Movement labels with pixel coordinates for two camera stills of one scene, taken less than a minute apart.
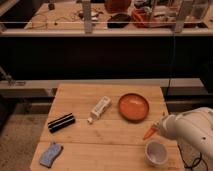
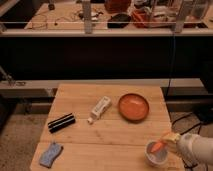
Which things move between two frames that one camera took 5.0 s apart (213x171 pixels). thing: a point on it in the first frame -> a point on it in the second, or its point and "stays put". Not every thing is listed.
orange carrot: (150, 132) -> (157, 146)
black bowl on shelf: (118, 21) stays put
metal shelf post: (86, 5) stays put
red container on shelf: (142, 18) stays put
